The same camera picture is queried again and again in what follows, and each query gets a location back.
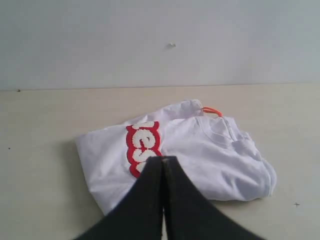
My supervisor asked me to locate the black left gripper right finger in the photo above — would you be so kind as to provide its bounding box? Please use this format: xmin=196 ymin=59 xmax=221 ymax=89
xmin=161 ymin=156 xmax=261 ymax=240

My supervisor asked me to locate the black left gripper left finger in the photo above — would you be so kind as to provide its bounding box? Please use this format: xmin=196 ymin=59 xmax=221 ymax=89
xmin=78 ymin=156 xmax=163 ymax=240

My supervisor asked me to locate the white t-shirt red lettering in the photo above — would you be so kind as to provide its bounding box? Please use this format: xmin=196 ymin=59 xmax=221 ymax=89
xmin=75 ymin=99 xmax=277 ymax=214

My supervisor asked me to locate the orange neck label tag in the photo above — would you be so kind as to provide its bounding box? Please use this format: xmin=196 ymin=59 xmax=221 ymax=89
xmin=202 ymin=106 xmax=223 ymax=117

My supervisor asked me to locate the small white wall fixture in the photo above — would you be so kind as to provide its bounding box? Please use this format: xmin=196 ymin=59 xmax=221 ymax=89
xmin=168 ymin=43 xmax=176 ymax=48

